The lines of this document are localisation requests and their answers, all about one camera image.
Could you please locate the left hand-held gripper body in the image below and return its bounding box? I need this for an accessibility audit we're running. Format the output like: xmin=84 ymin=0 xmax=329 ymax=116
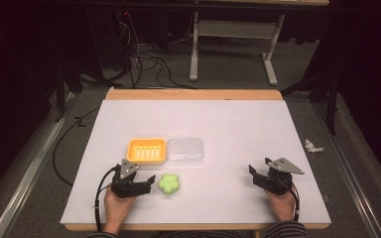
xmin=110 ymin=158 xmax=148 ymax=199

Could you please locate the silver metal floor rail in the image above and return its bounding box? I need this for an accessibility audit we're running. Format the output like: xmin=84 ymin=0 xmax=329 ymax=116
xmin=312 ymin=102 xmax=378 ymax=238
xmin=0 ymin=92 xmax=77 ymax=238

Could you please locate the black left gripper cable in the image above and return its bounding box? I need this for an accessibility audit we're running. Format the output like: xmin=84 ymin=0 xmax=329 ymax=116
xmin=93 ymin=165 xmax=120 ymax=233

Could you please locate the black metal stand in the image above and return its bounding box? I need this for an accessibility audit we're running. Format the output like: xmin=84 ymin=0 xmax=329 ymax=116
xmin=53 ymin=62 xmax=84 ymax=124
xmin=280 ymin=70 xmax=342 ymax=137

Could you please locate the white metal desk frame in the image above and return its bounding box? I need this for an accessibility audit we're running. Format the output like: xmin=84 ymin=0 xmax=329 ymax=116
xmin=189 ymin=12 xmax=286 ymax=87

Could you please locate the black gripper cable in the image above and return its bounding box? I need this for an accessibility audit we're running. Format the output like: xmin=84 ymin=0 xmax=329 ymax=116
xmin=289 ymin=183 xmax=302 ymax=222
xmin=93 ymin=165 xmax=120 ymax=233

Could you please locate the long black floor cable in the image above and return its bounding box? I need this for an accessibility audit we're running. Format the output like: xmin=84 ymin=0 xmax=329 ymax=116
xmin=52 ymin=107 xmax=101 ymax=187

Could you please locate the white table mat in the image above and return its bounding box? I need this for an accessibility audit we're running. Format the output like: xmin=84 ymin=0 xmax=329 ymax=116
xmin=60 ymin=99 xmax=332 ymax=225

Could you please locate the clear plastic soap dish lid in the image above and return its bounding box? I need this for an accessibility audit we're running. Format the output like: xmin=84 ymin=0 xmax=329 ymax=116
xmin=166 ymin=137 xmax=204 ymax=166

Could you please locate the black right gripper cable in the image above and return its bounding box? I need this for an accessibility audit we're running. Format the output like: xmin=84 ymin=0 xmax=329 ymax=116
xmin=289 ymin=183 xmax=302 ymax=222

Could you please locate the orange soap dish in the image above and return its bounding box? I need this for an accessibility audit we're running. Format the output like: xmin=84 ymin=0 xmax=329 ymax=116
xmin=126 ymin=137 xmax=168 ymax=166

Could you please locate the bundle of black floor cables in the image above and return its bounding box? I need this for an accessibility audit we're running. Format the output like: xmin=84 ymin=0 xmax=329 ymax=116
xmin=113 ymin=11 xmax=196 ymax=90

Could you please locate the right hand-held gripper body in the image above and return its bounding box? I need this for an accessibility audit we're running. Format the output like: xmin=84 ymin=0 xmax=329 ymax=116
xmin=260 ymin=157 xmax=306 ymax=196

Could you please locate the person's left hand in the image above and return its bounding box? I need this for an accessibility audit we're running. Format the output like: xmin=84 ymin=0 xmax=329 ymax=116
xmin=103 ymin=190 xmax=137 ymax=234

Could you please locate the crumpled white paper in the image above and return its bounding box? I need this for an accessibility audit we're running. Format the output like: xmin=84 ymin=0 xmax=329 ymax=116
xmin=304 ymin=139 xmax=325 ymax=154

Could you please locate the green flower-shaped soap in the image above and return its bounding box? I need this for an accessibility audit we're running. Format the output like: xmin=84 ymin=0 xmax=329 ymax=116
xmin=157 ymin=173 xmax=182 ymax=195

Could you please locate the person's right hand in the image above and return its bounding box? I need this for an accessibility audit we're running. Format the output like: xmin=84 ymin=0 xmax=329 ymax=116
xmin=264 ymin=188 xmax=296 ymax=223

